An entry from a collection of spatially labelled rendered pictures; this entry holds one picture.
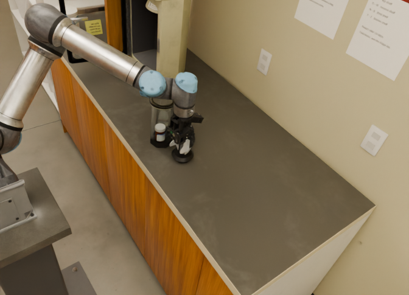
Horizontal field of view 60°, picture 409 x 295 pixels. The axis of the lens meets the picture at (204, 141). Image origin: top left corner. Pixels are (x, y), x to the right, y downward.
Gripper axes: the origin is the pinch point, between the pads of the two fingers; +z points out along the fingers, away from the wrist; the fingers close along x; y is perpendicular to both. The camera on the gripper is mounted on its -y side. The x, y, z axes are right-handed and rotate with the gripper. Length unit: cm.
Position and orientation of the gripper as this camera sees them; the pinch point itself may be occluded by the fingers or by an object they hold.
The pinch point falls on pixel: (183, 148)
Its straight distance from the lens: 143.6
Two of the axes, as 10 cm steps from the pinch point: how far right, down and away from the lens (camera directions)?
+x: 7.6, 5.0, -4.1
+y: -6.4, 4.7, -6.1
